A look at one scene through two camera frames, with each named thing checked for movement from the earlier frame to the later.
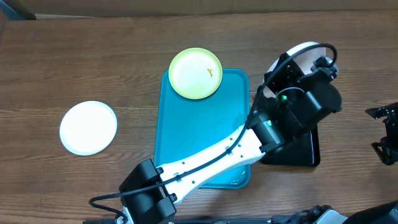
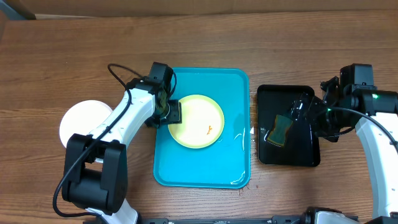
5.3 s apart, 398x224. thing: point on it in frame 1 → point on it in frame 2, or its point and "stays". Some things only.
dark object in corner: [20, 8] stays
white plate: [87, 127] stays
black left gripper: [290, 75] → [175, 118]
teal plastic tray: [186, 127] stays
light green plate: [195, 73] → [203, 122]
